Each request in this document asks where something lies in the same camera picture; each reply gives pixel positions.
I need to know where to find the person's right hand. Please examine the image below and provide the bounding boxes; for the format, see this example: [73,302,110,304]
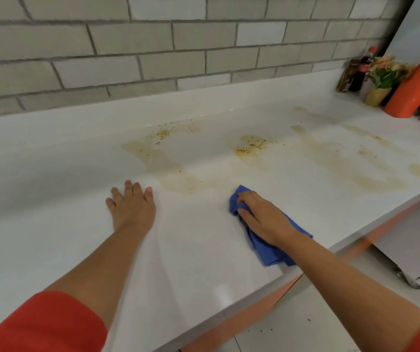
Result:
[236,190,299,248]

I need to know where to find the artificial flowers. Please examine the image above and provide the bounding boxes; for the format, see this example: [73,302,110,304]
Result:
[364,56,414,108]

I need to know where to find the large red plastic bottle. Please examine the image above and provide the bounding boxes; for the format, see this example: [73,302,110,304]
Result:
[384,44,420,119]

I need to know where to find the person's left hand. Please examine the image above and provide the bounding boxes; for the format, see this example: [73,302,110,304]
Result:
[106,180,157,236]

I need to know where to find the brown spice jar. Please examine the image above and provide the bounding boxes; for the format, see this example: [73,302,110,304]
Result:
[336,58,361,93]

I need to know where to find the white countertop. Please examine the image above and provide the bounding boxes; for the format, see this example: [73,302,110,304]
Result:
[0,67,420,352]

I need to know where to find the cola bottle with red cap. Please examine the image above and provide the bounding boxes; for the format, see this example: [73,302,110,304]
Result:
[348,46,379,93]

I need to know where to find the metal caster wheel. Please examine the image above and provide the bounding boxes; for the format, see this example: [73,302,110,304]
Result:
[394,266,420,290]

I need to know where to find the blue cloth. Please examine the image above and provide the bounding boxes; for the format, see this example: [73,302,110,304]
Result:
[229,185,314,267]

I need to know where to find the person's left forearm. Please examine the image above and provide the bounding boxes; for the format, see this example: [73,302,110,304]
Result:
[45,230,148,330]

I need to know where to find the person's right forearm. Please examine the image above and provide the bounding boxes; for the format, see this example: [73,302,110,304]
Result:
[281,230,420,352]

